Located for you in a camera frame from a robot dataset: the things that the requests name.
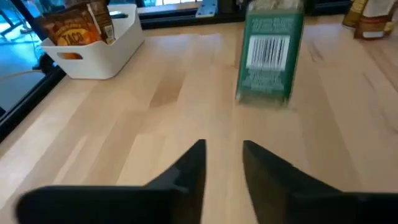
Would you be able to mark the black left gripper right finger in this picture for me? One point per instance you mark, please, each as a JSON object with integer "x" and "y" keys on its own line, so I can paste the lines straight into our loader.
{"x": 311, "y": 208}

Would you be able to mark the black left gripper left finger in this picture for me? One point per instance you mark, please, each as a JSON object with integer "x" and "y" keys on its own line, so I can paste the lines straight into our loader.
{"x": 124, "y": 205}

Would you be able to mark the green lid spice jar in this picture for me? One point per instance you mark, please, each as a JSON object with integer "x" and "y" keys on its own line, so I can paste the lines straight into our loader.
{"x": 269, "y": 81}

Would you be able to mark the taco seasoning packet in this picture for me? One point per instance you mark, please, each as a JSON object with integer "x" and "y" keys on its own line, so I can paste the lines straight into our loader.
{"x": 377, "y": 26}
{"x": 71, "y": 28}
{"x": 104, "y": 21}

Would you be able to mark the white plastic bin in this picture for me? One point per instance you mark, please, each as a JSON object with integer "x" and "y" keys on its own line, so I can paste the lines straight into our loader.
{"x": 102, "y": 59}

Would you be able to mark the black clamp knob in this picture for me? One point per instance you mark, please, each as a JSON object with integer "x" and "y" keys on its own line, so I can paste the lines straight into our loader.
{"x": 46, "y": 63}

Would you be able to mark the black stand leg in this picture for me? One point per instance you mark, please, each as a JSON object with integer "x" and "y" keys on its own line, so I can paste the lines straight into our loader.
{"x": 28, "y": 18}

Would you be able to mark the black aluminium table frame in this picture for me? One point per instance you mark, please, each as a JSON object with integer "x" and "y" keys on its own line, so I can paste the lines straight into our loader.
{"x": 28, "y": 104}

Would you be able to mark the silver bracket plate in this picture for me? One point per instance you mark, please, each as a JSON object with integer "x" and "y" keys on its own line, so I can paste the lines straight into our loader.
{"x": 206, "y": 7}

